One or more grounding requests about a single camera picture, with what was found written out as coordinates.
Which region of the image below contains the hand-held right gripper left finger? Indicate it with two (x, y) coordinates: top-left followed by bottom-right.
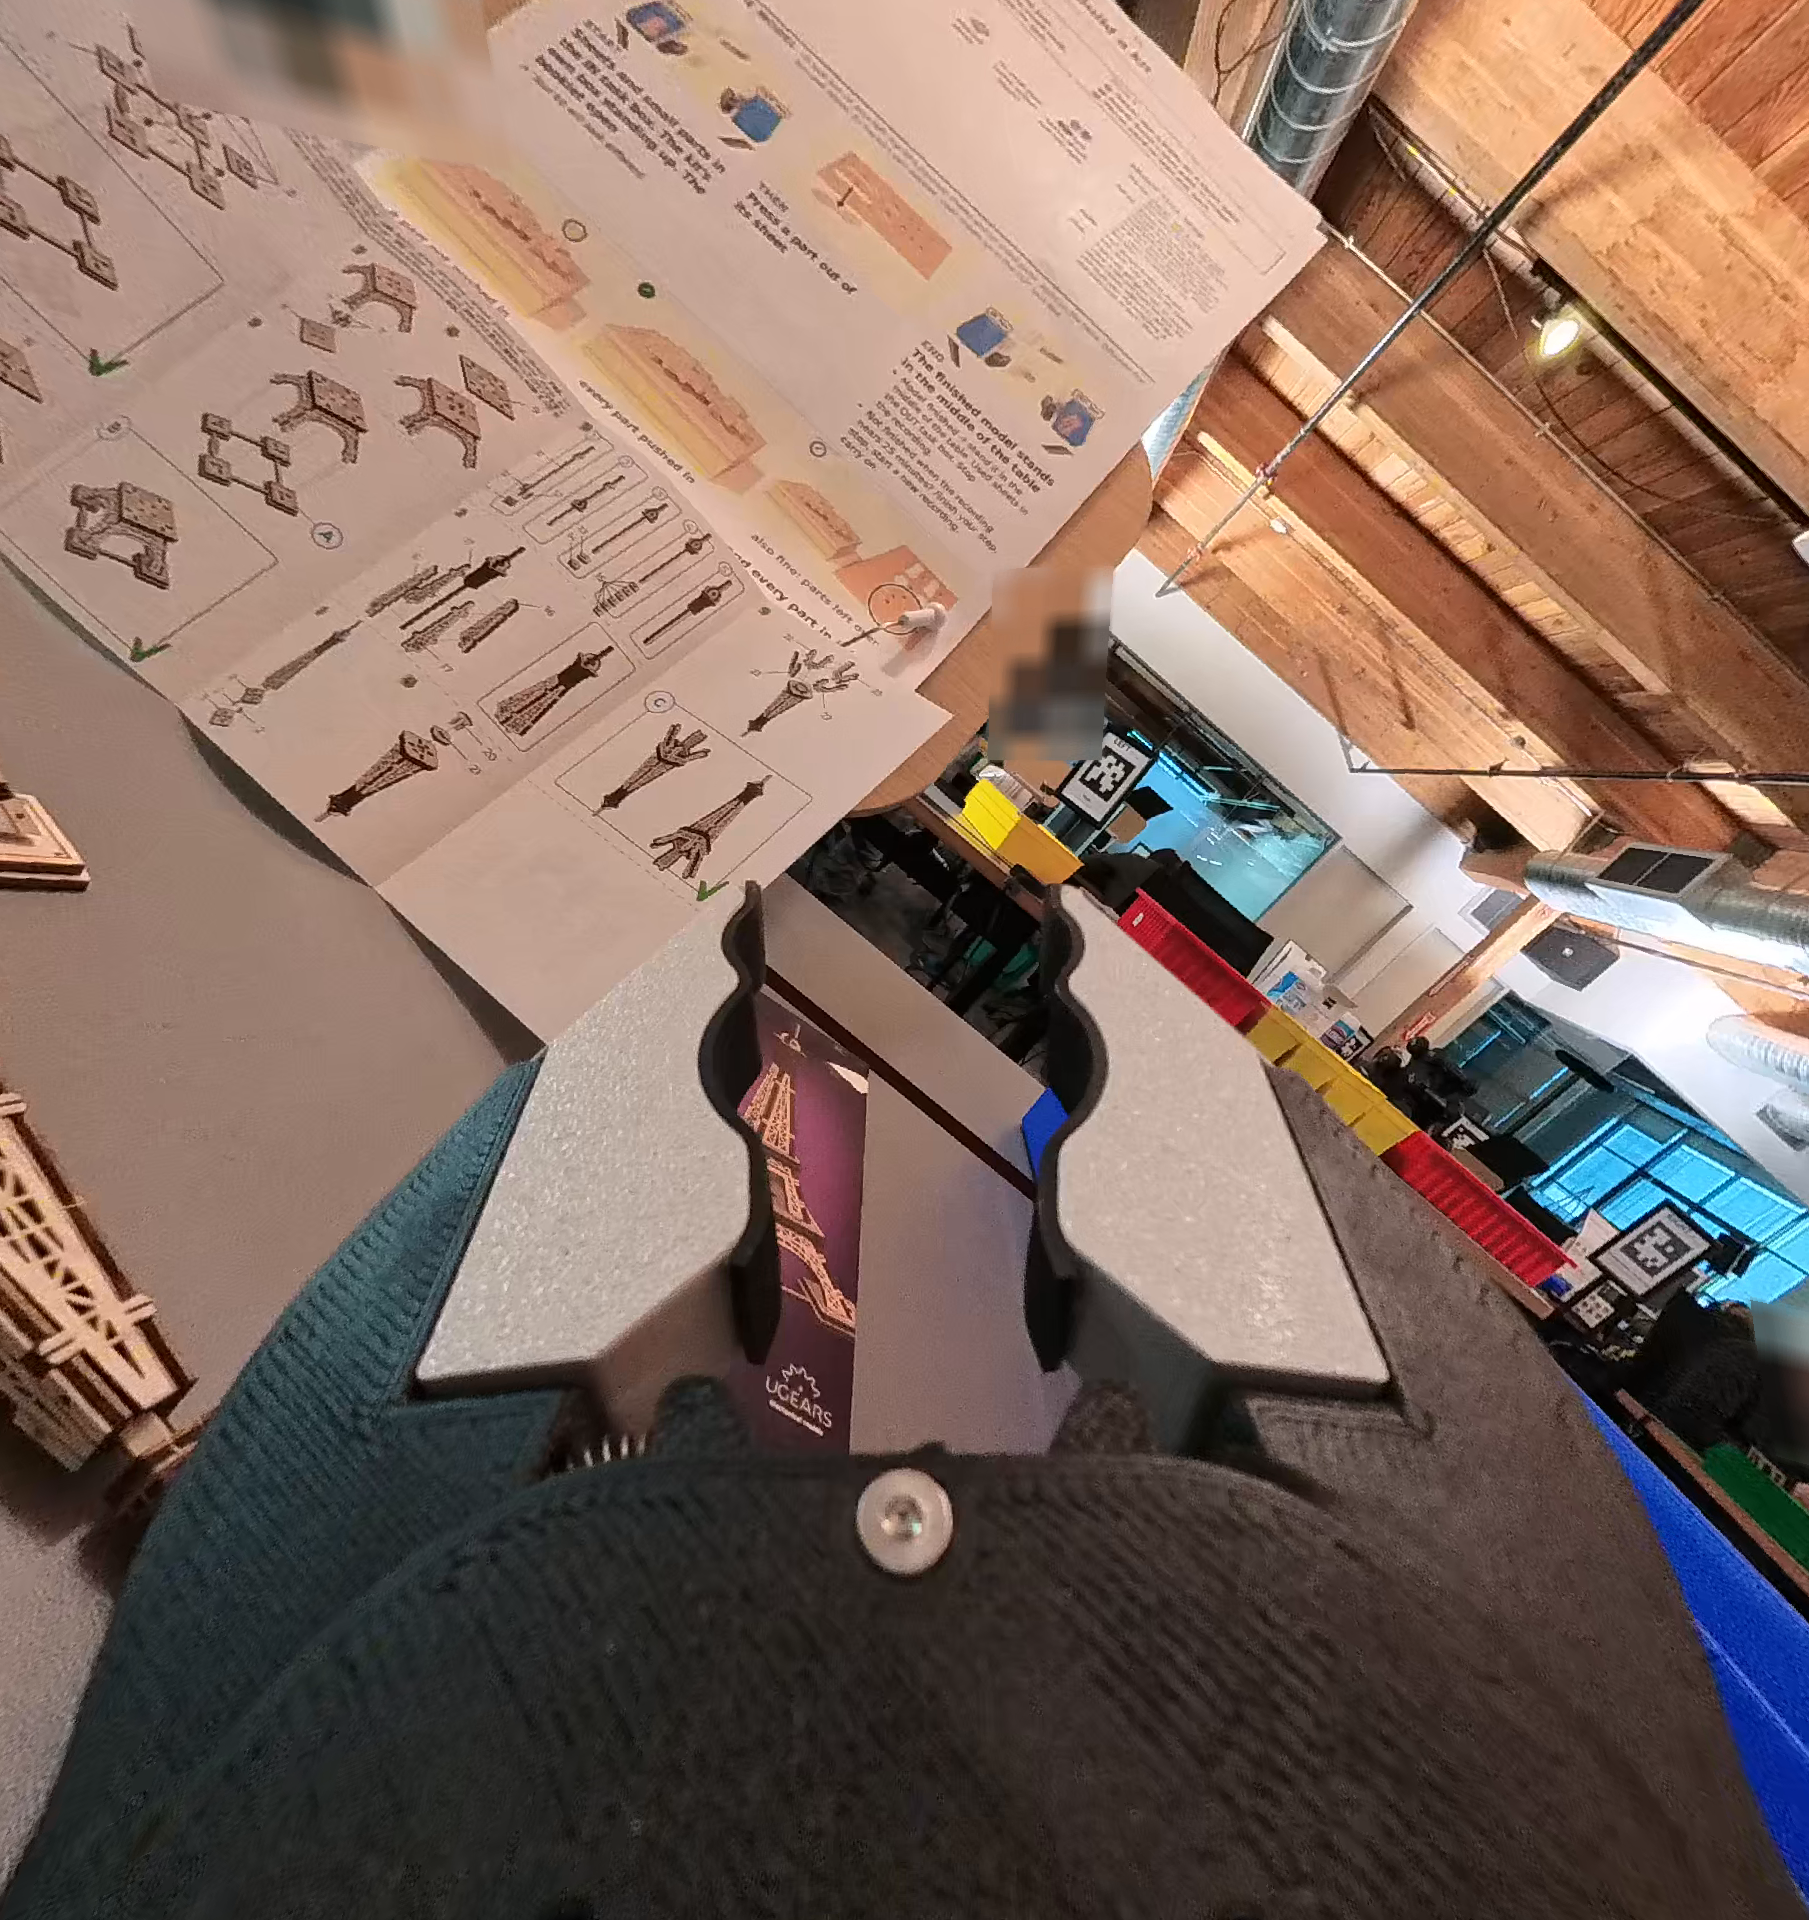
(409, 879), (789, 1397)

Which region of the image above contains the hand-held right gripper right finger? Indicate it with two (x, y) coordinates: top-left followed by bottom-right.
(1019, 881), (1398, 1394)

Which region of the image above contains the wooden tower spire section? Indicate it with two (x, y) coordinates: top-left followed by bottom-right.
(0, 963), (196, 1515)

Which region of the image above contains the purple puzzle box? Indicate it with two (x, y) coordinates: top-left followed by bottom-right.
(732, 986), (873, 1460)

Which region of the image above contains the row of yellow red bins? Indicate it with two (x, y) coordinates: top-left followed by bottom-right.
(962, 779), (1579, 1294)

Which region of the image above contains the black white marker board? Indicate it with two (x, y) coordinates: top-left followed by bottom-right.
(1061, 732), (1155, 820)
(1592, 1203), (1717, 1304)

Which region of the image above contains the brown cardboard board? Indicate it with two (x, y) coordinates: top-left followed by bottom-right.
(842, 430), (1162, 820)

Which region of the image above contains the green plastic bin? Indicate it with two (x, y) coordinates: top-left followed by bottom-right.
(1696, 1439), (1809, 1594)

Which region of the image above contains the blue plastic bin with tag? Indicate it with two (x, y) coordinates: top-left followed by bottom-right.
(1019, 1085), (1809, 1920)

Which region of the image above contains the white assembly instruction sheet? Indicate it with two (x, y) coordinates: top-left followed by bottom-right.
(0, 0), (953, 1043)

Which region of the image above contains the printed sheet with yellow pictures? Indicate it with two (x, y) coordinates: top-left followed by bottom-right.
(365, 0), (1325, 695)

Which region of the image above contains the silver air duct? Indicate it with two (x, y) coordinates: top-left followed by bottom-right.
(1522, 851), (1809, 1157)
(1248, 0), (1411, 202)

